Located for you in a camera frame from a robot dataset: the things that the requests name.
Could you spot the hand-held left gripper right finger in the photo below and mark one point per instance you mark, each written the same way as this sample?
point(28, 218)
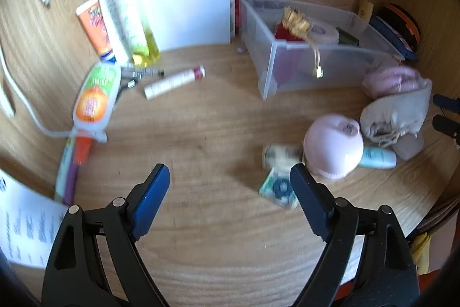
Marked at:
point(311, 199)

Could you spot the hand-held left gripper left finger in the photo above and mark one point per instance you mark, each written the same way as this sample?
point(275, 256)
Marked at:
point(152, 199)

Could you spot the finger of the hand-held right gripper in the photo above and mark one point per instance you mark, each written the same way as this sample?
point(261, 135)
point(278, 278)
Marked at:
point(447, 127)
point(447, 101)

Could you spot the green printed packet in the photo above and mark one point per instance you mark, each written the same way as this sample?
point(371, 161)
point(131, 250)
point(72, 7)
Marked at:
point(278, 188)

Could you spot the mauve pebble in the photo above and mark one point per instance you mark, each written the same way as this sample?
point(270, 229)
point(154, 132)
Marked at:
point(408, 148)

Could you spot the patterned tape roll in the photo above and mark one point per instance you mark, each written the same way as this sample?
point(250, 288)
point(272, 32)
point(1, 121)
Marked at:
point(280, 155)

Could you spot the pale pink round jar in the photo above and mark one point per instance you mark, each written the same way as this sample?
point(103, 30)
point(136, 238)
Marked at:
point(330, 145)

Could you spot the light blue small bottle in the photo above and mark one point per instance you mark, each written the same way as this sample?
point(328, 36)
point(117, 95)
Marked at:
point(381, 157)

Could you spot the clear plastic bin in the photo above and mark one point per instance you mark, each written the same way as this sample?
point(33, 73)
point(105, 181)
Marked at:
point(266, 51)

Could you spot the navy blue pouch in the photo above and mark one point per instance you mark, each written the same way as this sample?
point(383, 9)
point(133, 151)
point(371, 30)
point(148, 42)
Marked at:
point(391, 33)

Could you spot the black and orange round case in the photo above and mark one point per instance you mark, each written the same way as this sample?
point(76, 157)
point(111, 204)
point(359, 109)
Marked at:
point(406, 21)

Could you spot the white bottle with orange label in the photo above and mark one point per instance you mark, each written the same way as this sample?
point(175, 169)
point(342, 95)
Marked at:
point(93, 102)

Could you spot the dark green packet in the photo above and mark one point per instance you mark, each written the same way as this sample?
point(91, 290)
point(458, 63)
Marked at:
point(348, 37)

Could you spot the white lip balm tube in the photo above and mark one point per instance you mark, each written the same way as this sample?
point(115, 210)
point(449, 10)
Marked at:
point(172, 82)

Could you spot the small yellow bottle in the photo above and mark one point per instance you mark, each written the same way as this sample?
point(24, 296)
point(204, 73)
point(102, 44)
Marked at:
point(366, 10)

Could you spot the yellow cloth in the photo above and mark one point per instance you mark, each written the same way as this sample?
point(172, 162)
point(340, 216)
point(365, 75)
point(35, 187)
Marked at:
point(421, 253)

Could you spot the bundle of pens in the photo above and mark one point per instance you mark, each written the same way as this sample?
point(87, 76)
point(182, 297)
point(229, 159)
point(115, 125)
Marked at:
point(143, 71)

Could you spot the printed paper sheet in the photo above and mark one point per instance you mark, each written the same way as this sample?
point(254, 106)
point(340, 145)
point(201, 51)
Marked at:
point(25, 220)

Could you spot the pale pink tape roll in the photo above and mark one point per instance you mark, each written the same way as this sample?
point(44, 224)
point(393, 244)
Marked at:
point(323, 35)

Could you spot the orange sunscreen tube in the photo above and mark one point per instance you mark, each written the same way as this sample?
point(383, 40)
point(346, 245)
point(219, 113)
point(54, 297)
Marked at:
point(95, 26)

